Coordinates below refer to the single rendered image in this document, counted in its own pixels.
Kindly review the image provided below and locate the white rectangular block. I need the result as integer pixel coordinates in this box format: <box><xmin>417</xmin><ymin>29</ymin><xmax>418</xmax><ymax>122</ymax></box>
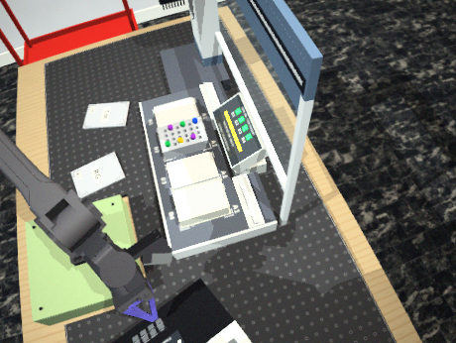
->
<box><xmin>172</xmin><ymin>178</ymin><xmax>232</xmax><ymax>228</ymax></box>

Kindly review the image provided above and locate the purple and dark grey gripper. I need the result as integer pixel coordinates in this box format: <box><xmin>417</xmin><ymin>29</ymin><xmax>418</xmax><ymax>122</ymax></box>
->
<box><xmin>107</xmin><ymin>278</ymin><xmax>158</xmax><ymax>322</ymax></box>

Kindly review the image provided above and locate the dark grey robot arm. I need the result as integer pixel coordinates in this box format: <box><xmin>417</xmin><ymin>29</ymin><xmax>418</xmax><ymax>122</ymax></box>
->
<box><xmin>0</xmin><ymin>129</ymin><xmax>172</xmax><ymax>293</ymax></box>

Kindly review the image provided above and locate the white well plate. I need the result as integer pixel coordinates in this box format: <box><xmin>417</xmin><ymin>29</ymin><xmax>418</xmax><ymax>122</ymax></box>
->
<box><xmin>154</xmin><ymin>97</ymin><xmax>199</xmax><ymax>128</ymax></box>
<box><xmin>167</xmin><ymin>152</ymin><xmax>220</xmax><ymax>191</ymax></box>

